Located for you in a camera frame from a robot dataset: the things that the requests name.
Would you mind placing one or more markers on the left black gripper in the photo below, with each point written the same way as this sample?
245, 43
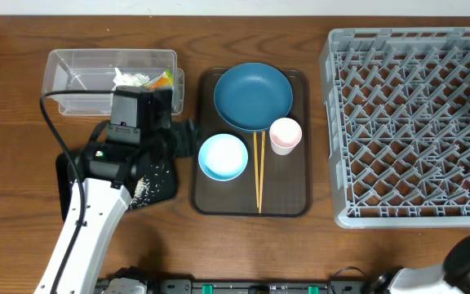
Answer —
187, 134

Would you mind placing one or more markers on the yellow green snack wrapper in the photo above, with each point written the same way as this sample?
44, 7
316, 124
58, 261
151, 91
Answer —
165, 80

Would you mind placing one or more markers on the white napkin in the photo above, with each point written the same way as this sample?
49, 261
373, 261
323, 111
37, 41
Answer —
130, 80

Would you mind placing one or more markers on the light blue bowl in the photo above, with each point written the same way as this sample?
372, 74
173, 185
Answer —
223, 157

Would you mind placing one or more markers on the dark blue plate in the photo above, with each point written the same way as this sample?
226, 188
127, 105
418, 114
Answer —
252, 96

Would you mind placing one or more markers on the pink cup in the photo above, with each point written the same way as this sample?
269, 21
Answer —
285, 134

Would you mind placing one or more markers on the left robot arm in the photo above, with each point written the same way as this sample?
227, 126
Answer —
96, 206

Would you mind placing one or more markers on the clear plastic waste bin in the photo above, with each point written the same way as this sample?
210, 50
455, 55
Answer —
88, 74

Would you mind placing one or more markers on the black waste tray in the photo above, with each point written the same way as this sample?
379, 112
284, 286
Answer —
119, 163

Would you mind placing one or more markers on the grey dishwasher rack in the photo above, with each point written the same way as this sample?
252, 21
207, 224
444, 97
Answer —
398, 110

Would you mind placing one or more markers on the left wooden chopstick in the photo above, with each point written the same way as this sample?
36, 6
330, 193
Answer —
256, 167

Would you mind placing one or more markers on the wooden chopstick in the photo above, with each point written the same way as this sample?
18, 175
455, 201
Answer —
256, 167
261, 172

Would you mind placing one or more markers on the right wooden chopstick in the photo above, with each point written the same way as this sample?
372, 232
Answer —
261, 172

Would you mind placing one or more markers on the brown serving tray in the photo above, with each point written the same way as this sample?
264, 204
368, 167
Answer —
287, 179

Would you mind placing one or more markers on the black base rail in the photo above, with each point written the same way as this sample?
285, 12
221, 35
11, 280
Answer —
135, 280

